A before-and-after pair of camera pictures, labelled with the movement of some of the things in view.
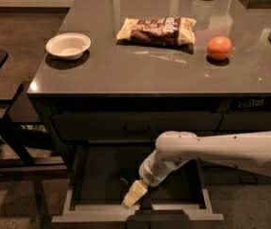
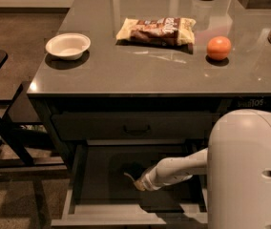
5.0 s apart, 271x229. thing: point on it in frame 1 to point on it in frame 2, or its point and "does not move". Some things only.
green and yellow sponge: [122, 178] to [129, 176]
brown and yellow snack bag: [177, 31] does not move
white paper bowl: [69, 46] does not move
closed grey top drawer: [131, 126] does not move
